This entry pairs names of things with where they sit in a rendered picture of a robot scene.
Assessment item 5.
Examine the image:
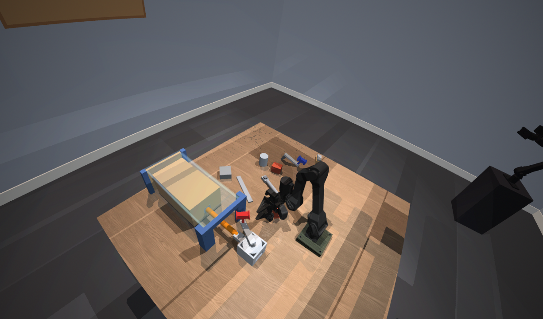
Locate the blue inverted-u frame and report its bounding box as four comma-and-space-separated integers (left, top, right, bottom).
199, 194, 247, 252

